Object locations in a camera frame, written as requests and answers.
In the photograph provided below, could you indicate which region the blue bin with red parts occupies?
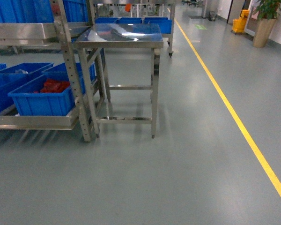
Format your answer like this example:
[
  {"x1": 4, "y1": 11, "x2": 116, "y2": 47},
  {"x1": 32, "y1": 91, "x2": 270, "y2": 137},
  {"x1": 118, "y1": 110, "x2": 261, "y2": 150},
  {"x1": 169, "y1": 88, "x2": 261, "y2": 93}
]
[{"x1": 8, "y1": 71, "x2": 75, "y2": 116}]

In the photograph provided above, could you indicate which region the stainless steel shelf rack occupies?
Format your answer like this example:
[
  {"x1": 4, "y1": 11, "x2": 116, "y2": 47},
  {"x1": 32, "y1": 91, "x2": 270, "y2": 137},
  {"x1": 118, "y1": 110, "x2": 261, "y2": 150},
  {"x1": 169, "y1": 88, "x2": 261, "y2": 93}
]
[{"x1": 0, "y1": 0, "x2": 101, "y2": 142}]

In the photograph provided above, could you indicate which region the stainless steel side table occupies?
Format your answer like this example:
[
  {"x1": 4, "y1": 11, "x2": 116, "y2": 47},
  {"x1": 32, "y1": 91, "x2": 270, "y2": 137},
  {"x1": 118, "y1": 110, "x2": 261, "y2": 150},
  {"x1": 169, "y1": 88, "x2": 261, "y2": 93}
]
[{"x1": 74, "y1": 23, "x2": 163, "y2": 137}]

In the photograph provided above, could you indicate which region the yellow mop bucket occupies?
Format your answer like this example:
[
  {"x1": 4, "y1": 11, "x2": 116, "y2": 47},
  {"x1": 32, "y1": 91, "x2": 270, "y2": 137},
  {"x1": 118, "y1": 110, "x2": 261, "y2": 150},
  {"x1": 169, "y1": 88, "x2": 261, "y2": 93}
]
[{"x1": 232, "y1": 9, "x2": 249, "y2": 34}]

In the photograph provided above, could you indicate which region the tall tan planter plant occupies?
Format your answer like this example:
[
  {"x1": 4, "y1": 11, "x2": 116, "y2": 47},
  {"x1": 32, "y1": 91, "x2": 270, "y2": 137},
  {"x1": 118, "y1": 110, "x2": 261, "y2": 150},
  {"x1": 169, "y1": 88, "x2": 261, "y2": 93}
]
[{"x1": 253, "y1": 0, "x2": 281, "y2": 48}]

